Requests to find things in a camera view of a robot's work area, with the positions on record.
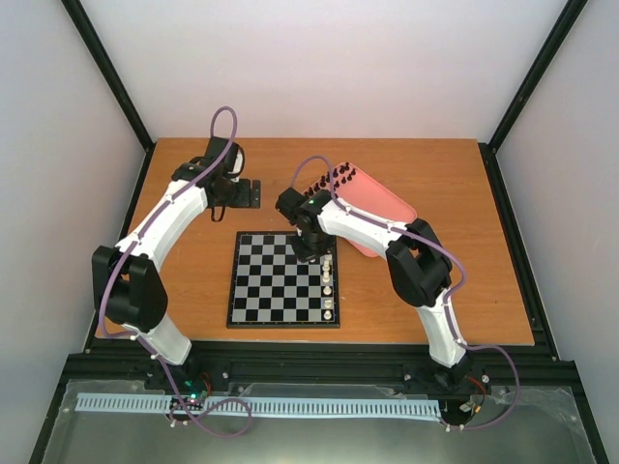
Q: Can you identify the black and silver chessboard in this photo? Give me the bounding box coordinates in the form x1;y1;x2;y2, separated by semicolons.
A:
226;231;340;329

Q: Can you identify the light blue cable duct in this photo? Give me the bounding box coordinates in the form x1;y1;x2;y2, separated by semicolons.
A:
74;392;441;421

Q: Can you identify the pink plastic tray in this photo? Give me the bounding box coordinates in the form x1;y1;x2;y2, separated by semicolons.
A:
303;161;417;259

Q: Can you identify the frame post black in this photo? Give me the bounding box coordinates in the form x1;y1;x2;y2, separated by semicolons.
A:
487;0;588;156
61;0;155;153

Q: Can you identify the black aluminium frame base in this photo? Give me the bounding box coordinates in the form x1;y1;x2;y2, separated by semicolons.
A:
30;339;608;463

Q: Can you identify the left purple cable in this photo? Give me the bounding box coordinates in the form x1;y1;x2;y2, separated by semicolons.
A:
98;105;253;439

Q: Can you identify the right frame post black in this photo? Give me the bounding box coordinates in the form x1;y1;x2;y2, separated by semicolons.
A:
487;0;588;156

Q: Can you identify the left frame post black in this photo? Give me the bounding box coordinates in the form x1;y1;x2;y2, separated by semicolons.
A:
61;0;155;153

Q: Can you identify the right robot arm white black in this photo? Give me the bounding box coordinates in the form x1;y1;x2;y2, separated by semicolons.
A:
276;188;472;392

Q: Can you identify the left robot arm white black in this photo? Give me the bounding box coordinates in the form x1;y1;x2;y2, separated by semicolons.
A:
91;136;251;390

